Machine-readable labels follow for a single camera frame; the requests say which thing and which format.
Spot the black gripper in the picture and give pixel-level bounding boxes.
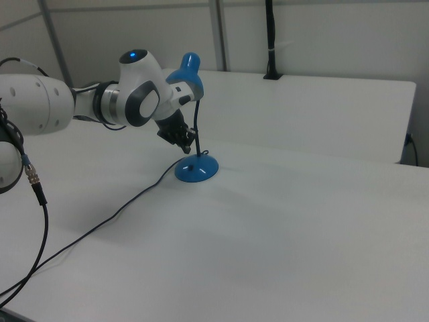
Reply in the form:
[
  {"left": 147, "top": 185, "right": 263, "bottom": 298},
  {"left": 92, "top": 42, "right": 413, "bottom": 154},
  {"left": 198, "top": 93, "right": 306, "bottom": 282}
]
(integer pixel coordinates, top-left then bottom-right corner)
[{"left": 156, "top": 112, "right": 197, "bottom": 156}]

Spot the blue gooseneck desk lamp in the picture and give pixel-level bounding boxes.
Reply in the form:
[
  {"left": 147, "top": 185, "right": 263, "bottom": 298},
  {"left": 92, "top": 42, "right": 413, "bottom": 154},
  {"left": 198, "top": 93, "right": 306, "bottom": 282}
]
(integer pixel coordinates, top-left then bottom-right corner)
[{"left": 166, "top": 51, "right": 220, "bottom": 184}]

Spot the thin black lamp power cable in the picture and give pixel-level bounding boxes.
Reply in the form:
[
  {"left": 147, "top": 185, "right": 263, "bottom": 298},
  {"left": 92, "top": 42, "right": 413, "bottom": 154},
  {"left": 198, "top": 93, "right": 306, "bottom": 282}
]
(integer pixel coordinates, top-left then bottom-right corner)
[{"left": 0, "top": 158, "right": 184, "bottom": 300}]

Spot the black camera pole with tape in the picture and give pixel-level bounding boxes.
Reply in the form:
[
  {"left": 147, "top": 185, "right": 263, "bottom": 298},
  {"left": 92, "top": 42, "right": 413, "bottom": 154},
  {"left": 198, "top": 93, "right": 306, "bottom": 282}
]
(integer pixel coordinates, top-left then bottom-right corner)
[{"left": 262, "top": 0, "right": 284, "bottom": 81}]

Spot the black arm cable brass connector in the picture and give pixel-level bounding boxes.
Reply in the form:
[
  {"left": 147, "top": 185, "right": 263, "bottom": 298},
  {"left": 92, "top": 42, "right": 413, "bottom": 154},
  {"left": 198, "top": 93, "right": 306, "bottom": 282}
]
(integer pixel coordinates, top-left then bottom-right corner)
[{"left": 0, "top": 57, "right": 50, "bottom": 309}]

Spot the black cable beside table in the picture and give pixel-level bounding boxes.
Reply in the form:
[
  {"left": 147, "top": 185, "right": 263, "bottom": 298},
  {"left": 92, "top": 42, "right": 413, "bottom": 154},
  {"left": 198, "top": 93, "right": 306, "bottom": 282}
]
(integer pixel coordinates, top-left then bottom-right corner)
[{"left": 404, "top": 133, "right": 420, "bottom": 166}]

